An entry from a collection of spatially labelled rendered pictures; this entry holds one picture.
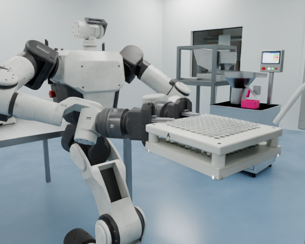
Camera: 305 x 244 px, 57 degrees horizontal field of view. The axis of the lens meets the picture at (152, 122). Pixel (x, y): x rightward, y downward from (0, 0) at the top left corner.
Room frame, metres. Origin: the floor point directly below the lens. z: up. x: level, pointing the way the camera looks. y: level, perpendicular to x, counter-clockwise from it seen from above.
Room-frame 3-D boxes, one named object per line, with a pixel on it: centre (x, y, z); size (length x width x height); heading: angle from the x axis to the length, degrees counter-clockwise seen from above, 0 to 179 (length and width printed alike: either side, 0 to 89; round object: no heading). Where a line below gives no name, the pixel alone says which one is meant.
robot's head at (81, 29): (1.18, 0.26, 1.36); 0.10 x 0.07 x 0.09; 130
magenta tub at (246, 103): (3.04, -1.06, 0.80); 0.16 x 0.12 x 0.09; 47
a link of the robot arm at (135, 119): (0.78, 0.06, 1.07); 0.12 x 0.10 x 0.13; 72
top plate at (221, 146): (0.70, -0.15, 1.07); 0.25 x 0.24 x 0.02; 128
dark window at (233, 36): (6.49, -1.43, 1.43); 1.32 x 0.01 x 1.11; 47
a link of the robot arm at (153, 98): (1.06, -0.01, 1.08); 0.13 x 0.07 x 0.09; 149
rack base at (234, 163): (0.70, -0.15, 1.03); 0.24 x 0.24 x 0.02; 38
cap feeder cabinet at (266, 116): (3.29, -1.09, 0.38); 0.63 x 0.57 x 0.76; 47
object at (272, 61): (3.25, -1.34, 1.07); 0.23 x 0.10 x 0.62; 47
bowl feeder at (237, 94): (3.36, -1.09, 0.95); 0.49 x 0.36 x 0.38; 47
